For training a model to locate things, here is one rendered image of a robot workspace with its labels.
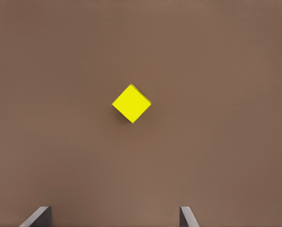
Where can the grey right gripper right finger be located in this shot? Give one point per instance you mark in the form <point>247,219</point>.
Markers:
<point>187,218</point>

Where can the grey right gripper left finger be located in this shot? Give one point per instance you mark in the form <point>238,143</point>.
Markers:
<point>40,218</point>

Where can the yellow cube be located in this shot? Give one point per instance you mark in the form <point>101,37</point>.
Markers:
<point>131,104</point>

